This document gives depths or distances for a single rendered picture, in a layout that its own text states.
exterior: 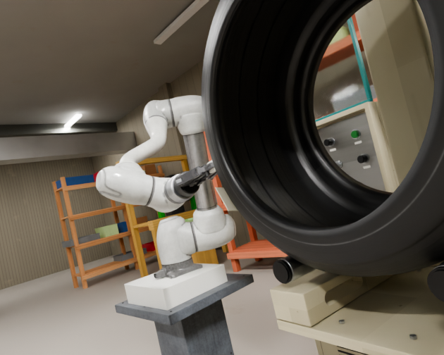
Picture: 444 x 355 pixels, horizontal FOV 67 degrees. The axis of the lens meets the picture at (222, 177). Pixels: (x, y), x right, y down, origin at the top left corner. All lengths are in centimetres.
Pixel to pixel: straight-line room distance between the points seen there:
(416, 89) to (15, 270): 1026
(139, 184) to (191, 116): 58
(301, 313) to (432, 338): 20
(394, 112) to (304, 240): 44
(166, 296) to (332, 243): 107
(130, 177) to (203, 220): 64
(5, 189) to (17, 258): 185
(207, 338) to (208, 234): 48
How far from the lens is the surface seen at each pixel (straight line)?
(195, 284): 159
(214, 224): 165
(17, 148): 794
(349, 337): 61
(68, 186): 670
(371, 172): 141
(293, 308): 67
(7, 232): 1056
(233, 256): 462
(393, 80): 88
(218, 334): 178
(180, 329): 166
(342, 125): 145
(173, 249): 166
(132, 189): 108
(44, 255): 1071
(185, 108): 157
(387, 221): 46
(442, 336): 60
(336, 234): 51
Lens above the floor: 106
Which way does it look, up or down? 3 degrees up
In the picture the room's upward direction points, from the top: 13 degrees counter-clockwise
